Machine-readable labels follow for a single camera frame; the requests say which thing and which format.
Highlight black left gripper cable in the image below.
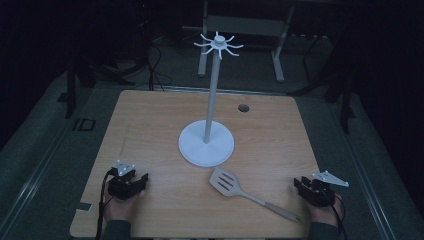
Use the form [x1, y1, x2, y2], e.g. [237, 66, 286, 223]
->
[95, 168, 116, 240]

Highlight person's right hand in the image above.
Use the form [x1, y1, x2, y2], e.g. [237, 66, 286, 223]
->
[305, 193, 343, 228]

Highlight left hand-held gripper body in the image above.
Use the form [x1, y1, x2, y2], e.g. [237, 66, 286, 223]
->
[107, 159, 140, 201]

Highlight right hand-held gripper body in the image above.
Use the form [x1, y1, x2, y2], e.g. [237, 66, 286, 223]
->
[301, 170, 350, 208]

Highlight white hook rack stand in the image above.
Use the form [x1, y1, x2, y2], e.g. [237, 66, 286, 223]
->
[177, 31, 245, 168]

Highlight black metal stand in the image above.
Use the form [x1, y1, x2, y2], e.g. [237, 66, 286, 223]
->
[288, 31, 357, 135]
[58, 49, 101, 120]

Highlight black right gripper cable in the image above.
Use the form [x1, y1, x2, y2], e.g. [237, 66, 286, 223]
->
[318, 187, 348, 240]

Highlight slotted spatula with wooden handle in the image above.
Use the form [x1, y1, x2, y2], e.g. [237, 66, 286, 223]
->
[208, 167, 301, 223]

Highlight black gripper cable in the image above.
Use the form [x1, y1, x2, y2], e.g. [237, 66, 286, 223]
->
[95, 168, 116, 240]
[318, 187, 348, 240]

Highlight white metal desk frame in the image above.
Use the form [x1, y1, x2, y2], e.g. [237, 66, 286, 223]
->
[197, 0, 297, 84]

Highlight person's left hand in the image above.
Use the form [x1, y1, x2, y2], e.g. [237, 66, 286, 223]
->
[102, 184, 142, 224]

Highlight black floor cables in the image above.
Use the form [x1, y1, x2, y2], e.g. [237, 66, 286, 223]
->
[141, 19, 174, 92]

